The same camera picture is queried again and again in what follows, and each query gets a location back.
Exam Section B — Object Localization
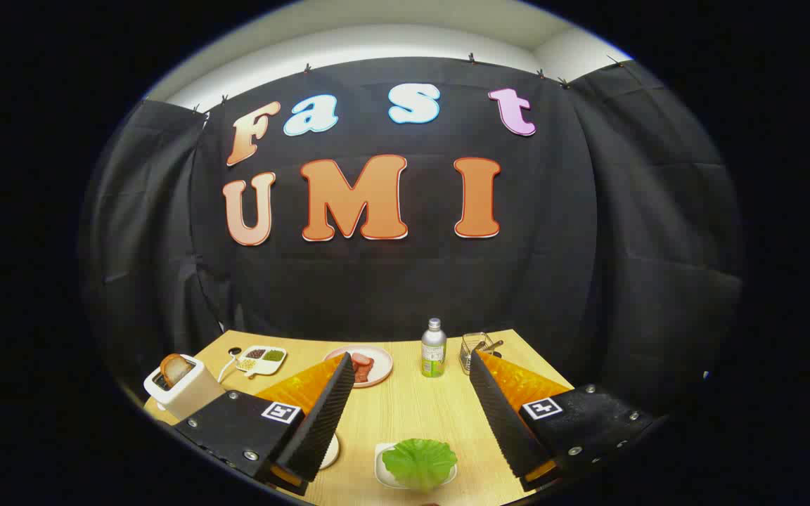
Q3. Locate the white square dish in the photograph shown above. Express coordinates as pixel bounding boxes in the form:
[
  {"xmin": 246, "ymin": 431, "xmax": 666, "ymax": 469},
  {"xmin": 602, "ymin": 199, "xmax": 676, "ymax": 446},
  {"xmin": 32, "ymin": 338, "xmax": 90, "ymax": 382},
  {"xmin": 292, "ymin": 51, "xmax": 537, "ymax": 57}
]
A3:
[{"xmin": 375, "ymin": 443, "xmax": 458, "ymax": 490}]

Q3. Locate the green bottle with silver cap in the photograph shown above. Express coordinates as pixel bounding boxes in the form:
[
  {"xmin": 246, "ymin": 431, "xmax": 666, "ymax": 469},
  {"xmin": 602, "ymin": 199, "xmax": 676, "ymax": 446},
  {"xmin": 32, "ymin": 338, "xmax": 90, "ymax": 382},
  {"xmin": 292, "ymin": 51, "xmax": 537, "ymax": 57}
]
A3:
[{"xmin": 420, "ymin": 318, "xmax": 448, "ymax": 379}]

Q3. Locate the green lettuce leaf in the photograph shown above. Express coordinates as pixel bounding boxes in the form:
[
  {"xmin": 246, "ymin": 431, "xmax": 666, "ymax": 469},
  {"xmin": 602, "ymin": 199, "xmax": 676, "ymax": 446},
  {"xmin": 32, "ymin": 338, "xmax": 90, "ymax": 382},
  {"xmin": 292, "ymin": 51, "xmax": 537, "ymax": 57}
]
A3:
[{"xmin": 382, "ymin": 439, "xmax": 458, "ymax": 493}]

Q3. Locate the pink plate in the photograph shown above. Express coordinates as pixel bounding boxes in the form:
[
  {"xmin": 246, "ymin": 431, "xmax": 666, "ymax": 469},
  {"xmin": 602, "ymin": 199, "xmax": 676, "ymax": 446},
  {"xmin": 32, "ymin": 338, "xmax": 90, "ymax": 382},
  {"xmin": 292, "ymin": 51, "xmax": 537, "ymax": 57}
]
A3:
[{"xmin": 323, "ymin": 345, "xmax": 394, "ymax": 389}]

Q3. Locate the black backdrop cloth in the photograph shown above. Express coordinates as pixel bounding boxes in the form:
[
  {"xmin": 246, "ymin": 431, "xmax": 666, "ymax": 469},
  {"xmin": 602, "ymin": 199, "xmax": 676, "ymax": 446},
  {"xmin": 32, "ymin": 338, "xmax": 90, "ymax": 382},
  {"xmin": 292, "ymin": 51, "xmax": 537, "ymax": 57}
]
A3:
[{"xmin": 78, "ymin": 56, "xmax": 743, "ymax": 422}]

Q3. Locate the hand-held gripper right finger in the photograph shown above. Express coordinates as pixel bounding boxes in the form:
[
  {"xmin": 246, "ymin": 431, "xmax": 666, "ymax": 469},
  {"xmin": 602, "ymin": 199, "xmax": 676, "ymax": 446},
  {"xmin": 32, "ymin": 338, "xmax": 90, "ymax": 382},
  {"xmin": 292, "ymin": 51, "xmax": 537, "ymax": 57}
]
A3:
[{"xmin": 468, "ymin": 349, "xmax": 655, "ymax": 493}]

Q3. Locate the toasted bread slice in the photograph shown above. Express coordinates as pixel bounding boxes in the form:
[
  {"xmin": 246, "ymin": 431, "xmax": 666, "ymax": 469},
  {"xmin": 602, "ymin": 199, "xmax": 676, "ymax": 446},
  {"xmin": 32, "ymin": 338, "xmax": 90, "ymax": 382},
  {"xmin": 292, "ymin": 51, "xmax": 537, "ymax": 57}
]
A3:
[{"xmin": 160, "ymin": 353, "xmax": 193, "ymax": 387}]

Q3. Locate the white divided dish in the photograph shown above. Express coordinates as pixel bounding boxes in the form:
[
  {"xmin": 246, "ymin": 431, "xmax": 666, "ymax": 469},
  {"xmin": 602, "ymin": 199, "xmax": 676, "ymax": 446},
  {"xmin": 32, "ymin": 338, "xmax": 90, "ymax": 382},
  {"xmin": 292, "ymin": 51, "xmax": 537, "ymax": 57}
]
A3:
[{"xmin": 235, "ymin": 345, "xmax": 288, "ymax": 379}]

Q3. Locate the cream white toaster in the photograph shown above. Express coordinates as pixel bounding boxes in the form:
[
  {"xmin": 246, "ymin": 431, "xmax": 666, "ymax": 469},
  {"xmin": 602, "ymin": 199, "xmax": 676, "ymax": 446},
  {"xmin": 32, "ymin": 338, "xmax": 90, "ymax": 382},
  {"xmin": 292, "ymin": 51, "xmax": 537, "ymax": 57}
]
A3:
[{"xmin": 143, "ymin": 353, "xmax": 226, "ymax": 421}]

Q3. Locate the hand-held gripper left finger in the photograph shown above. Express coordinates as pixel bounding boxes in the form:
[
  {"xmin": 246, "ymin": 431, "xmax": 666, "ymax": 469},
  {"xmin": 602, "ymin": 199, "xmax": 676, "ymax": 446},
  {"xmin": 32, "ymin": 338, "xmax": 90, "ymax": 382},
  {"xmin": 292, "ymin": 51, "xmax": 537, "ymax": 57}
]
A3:
[{"xmin": 173, "ymin": 351, "xmax": 356, "ymax": 496}]

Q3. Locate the metal wire basket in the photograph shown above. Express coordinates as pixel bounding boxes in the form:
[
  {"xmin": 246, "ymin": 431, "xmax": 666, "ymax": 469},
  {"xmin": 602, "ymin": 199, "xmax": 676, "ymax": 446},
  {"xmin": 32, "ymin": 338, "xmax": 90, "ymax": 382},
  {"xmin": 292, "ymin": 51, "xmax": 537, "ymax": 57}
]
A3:
[{"xmin": 459, "ymin": 332, "xmax": 496, "ymax": 375}]

